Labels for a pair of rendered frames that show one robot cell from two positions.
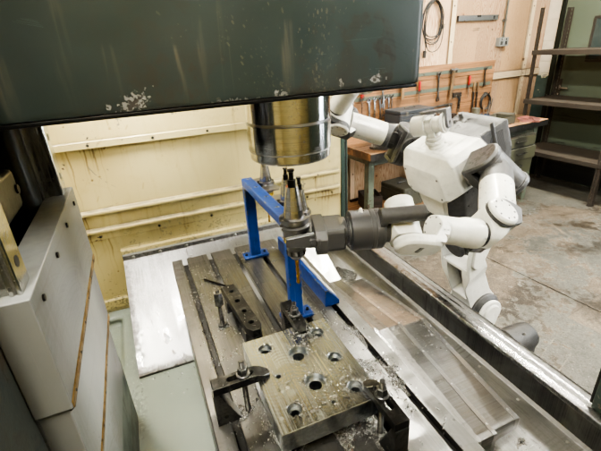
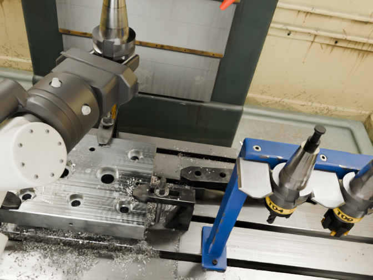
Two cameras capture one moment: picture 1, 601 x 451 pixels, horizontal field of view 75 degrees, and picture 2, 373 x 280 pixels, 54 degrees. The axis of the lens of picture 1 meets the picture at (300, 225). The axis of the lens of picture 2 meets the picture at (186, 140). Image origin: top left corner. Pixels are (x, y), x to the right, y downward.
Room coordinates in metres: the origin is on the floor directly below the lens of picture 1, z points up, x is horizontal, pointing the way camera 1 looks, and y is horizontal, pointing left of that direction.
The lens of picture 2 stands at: (1.03, -0.41, 1.63)
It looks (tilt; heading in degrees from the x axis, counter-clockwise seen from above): 44 degrees down; 106
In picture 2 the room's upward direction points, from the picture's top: 12 degrees clockwise
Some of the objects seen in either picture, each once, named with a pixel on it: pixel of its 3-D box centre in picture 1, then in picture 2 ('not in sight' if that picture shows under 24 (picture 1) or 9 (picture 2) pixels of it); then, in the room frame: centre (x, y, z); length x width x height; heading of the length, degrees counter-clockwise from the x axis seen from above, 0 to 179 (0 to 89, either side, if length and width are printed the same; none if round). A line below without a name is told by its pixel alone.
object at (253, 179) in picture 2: not in sight; (255, 179); (1.03, -0.02, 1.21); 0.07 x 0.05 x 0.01; 111
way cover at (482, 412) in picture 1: (388, 341); not in sight; (1.10, -0.29, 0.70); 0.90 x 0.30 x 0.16; 21
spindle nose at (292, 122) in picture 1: (288, 124); not in sight; (0.77, 0.01, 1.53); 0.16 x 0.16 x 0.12
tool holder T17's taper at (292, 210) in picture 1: (292, 201); (114, 11); (0.77, 0.01, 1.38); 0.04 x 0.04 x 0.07
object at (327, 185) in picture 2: not in sight; (324, 188); (1.14, 0.02, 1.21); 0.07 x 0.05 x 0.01; 111
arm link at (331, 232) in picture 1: (341, 230); (77, 92); (0.77, -0.09, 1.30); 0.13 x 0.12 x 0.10; 3
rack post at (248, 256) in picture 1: (251, 222); not in sight; (1.42, 0.19, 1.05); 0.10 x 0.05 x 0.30; 111
